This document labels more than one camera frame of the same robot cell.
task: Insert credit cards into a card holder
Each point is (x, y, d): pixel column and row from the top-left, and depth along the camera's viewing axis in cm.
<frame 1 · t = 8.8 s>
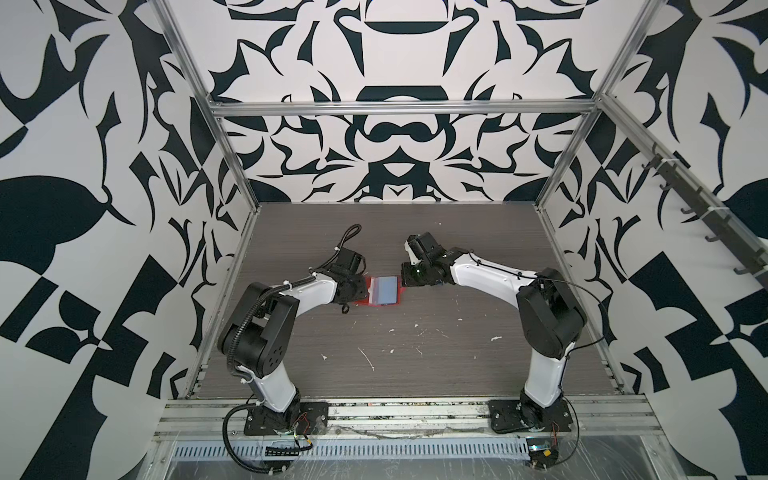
left hand: (357, 285, 96), fingers open
right hand: (401, 273, 93), fingers closed
red leather card holder: (382, 291, 98), on the table

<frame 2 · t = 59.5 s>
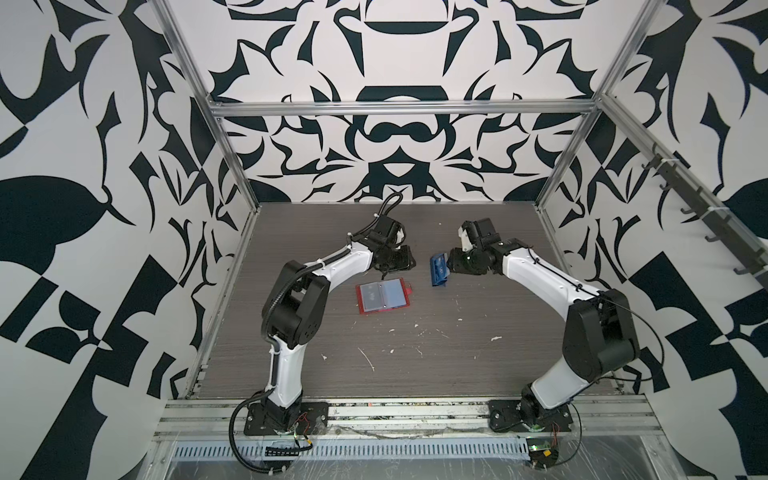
left hand: (412, 257, 94), fingers open
right hand: (451, 258, 91), fingers open
blue card box: (439, 269, 101), point 4 cm above the table
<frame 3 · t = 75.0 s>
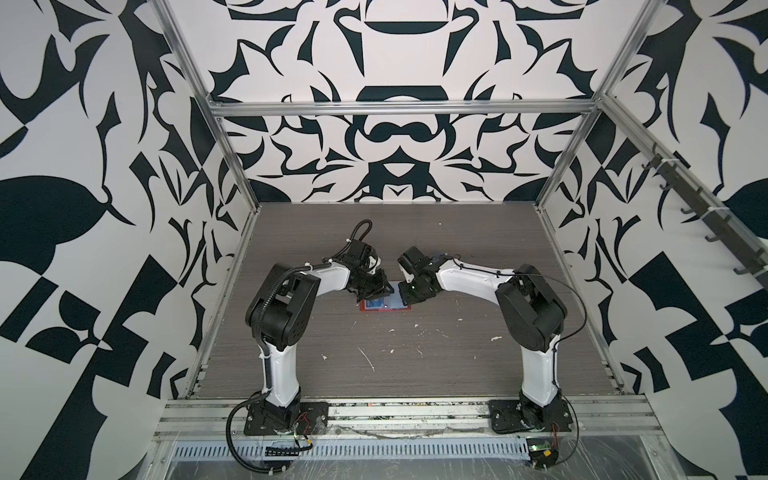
left hand: (392, 286, 96), fingers closed
right hand: (404, 293, 95), fingers closed
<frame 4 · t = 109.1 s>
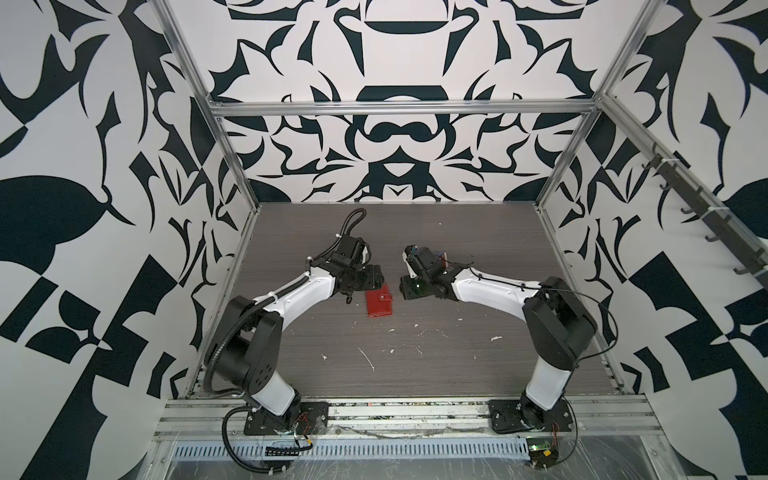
left hand: (372, 274, 90), fingers open
right hand: (403, 282, 92), fingers open
red leather card holder: (379, 302, 93), point 3 cm above the table
